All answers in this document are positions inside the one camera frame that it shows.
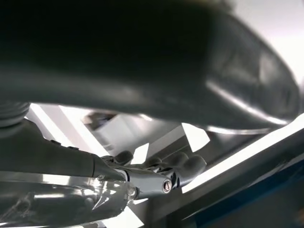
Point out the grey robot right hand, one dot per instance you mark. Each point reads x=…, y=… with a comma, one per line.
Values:
x=118, y=63

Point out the small ceiling light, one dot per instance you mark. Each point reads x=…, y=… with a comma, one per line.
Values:
x=194, y=137

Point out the long ceiling light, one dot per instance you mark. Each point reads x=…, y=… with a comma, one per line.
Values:
x=249, y=151

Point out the blue metal beam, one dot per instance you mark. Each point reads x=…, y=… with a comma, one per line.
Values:
x=249, y=201

